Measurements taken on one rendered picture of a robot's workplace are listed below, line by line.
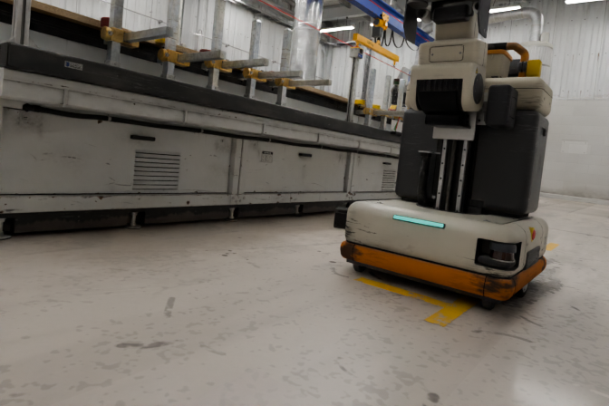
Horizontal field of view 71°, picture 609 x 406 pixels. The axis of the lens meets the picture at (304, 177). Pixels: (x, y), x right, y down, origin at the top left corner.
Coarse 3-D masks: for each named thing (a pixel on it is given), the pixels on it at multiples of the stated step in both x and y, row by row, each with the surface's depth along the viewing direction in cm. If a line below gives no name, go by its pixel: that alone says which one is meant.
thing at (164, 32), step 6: (144, 30) 159; (150, 30) 156; (156, 30) 154; (162, 30) 152; (168, 30) 151; (126, 36) 166; (132, 36) 164; (138, 36) 161; (144, 36) 159; (150, 36) 156; (156, 36) 155; (162, 36) 154; (168, 36) 153; (132, 42) 168
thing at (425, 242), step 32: (352, 224) 165; (384, 224) 156; (416, 224) 149; (448, 224) 143; (480, 224) 138; (512, 224) 142; (544, 224) 173; (352, 256) 164; (384, 256) 155; (416, 256) 149; (448, 256) 142; (480, 256) 136; (512, 256) 132; (544, 256) 180; (448, 288) 144; (480, 288) 134; (512, 288) 132
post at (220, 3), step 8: (216, 0) 204; (224, 0) 204; (216, 8) 204; (224, 8) 205; (216, 16) 204; (224, 16) 205; (216, 24) 204; (216, 32) 204; (216, 40) 203; (216, 48) 204; (208, 72) 206; (216, 72) 205; (208, 80) 206; (216, 80) 206
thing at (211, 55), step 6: (180, 54) 186; (186, 54) 184; (192, 54) 181; (198, 54) 178; (204, 54) 176; (210, 54) 174; (216, 54) 172; (222, 54) 171; (180, 60) 186; (186, 60) 184; (192, 60) 182; (198, 60) 180; (204, 60) 179; (210, 60) 178
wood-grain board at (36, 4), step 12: (0, 0) 153; (12, 0) 152; (48, 12) 162; (60, 12) 165; (72, 12) 168; (84, 24) 175; (96, 24) 176; (180, 48) 208; (324, 96) 311; (336, 96) 316
